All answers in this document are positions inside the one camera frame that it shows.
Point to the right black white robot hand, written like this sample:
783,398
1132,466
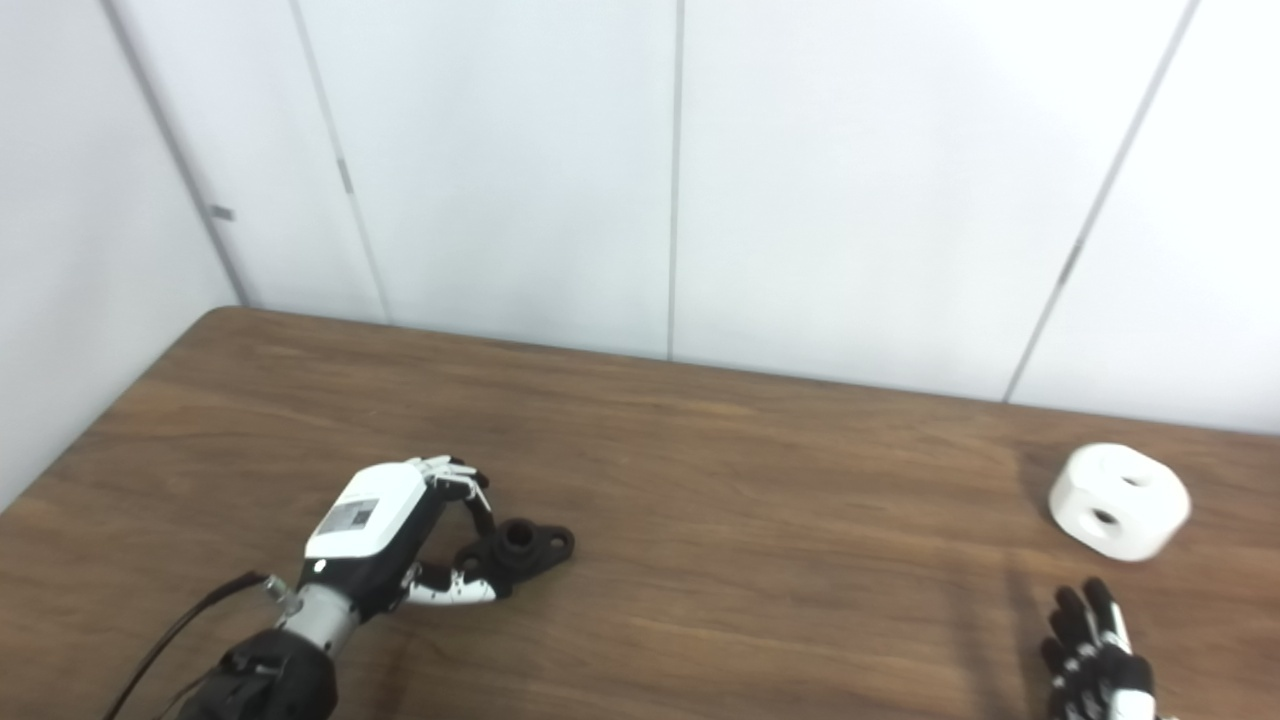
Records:
1095,665

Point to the round white piece with holes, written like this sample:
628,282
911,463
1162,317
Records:
1140,510

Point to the black flanged holder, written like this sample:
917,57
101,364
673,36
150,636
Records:
535,550

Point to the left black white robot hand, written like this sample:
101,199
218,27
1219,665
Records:
370,520

